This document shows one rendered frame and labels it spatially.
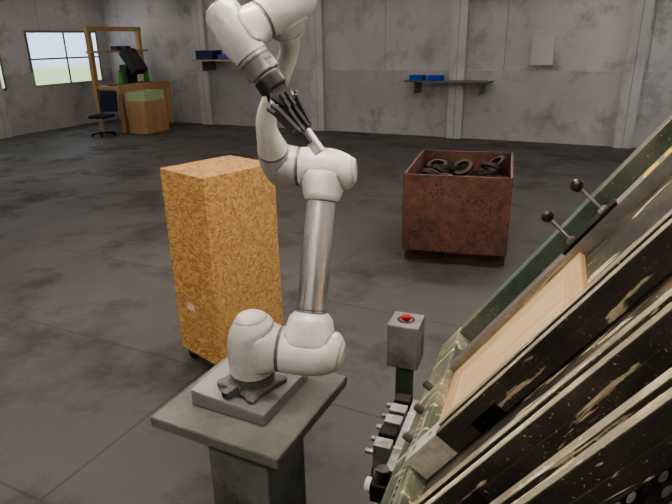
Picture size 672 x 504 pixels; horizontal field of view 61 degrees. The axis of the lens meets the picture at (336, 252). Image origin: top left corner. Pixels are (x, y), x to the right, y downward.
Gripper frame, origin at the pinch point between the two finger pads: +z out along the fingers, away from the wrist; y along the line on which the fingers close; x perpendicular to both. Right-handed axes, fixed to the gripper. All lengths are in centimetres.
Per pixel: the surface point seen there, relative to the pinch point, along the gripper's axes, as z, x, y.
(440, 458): 80, -1, -32
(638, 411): 51, -65, -61
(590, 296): 57, -49, -18
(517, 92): 146, 300, 977
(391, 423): 87, 36, -6
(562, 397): 57, -49, -47
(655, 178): 60, -56, 37
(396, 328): 73, 42, 30
